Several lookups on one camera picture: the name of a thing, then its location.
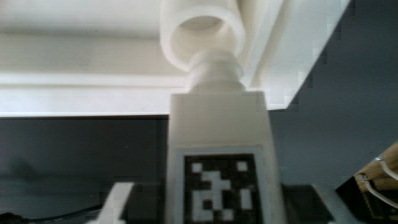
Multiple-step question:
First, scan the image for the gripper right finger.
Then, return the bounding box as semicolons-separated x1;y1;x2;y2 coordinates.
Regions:
313;184;366;224

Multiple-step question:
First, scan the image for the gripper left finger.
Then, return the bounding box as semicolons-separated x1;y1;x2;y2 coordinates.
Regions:
87;182;135;224

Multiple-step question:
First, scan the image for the white leg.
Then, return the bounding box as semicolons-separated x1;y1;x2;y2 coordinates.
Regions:
165;49;288;224

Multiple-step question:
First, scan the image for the white square tabletop part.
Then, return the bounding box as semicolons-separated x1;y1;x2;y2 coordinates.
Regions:
0;0;350;117

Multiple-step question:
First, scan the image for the grey cable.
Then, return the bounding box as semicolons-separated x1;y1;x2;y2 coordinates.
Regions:
353;156;398;209

